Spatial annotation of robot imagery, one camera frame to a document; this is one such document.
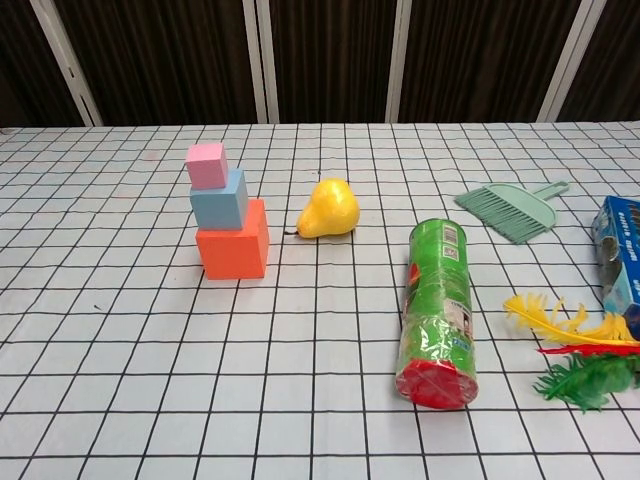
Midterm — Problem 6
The blue foam cube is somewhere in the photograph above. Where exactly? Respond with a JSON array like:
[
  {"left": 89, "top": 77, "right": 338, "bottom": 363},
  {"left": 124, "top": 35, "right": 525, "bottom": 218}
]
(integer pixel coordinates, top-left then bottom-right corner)
[{"left": 189, "top": 168, "right": 250, "bottom": 232}]

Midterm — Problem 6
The small pink cube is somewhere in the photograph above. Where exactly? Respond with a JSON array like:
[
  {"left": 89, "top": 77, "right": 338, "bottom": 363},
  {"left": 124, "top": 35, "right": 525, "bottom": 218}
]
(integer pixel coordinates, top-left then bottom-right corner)
[{"left": 184, "top": 142, "right": 230, "bottom": 190}]

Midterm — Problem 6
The yellow pear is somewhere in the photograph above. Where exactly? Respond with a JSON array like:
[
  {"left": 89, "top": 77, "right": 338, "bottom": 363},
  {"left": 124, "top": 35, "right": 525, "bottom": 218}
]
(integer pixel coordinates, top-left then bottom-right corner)
[{"left": 284, "top": 178, "right": 361, "bottom": 240}]

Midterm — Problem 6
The large orange foam block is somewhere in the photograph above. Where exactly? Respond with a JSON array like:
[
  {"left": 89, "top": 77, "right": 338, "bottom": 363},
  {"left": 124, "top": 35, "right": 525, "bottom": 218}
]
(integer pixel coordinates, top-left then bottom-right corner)
[{"left": 194, "top": 198, "right": 271, "bottom": 281}]

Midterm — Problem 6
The green chip can red lid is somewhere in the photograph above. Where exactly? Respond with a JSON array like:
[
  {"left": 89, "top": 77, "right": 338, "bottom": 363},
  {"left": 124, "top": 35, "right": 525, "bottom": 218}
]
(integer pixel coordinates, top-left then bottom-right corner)
[{"left": 393, "top": 217, "right": 480, "bottom": 411}]

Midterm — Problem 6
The white black-grid tablecloth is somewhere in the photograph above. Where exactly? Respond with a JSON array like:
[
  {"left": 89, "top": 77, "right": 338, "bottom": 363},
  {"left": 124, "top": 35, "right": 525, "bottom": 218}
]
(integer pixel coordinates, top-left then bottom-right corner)
[{"left": 0, "top": 119, "right": 640, "bottom": 480}]

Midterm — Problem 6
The mint green hand brush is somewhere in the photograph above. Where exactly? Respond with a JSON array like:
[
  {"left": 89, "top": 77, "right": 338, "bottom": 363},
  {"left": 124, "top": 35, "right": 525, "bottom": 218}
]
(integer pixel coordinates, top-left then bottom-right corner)
[{"left": 453, "top": 180, "right": 571, "bottom": 245}]

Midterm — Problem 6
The black pleated curtain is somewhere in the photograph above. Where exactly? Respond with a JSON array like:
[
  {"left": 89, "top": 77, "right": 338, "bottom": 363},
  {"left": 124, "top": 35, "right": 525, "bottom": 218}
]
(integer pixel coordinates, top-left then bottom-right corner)
[{"left": 0, "top": 0, "right": 640, "bottom": 129}]

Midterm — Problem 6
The blue cardboard box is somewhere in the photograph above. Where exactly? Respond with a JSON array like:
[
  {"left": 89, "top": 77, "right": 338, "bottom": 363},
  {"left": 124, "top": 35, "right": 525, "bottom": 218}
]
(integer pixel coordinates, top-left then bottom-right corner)
[{"left": 592, "top": 195, "right": 640, "bottom": 316}]

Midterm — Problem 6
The colourful feather shuttlecock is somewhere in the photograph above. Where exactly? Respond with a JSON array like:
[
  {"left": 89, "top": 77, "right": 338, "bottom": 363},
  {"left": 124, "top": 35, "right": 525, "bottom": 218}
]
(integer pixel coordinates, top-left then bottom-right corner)
[{"left": 502, "top": 294, "right": 640, "bottom": 414}]

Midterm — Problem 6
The white partition post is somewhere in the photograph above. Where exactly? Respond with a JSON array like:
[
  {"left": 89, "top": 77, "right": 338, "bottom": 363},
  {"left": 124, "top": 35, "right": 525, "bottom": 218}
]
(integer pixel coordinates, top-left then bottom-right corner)
[
  {"left": 535, "top": 0, "right": 604, "bottom": 123},
  {"left": 33, "top": 0, "right": 104, "bottom": 126},
  {"left": 242, "top": 0, "right": 280, "bottom": 124},
  {"left": 386, "top": 0, "right": 420, "bottom": 123}
]

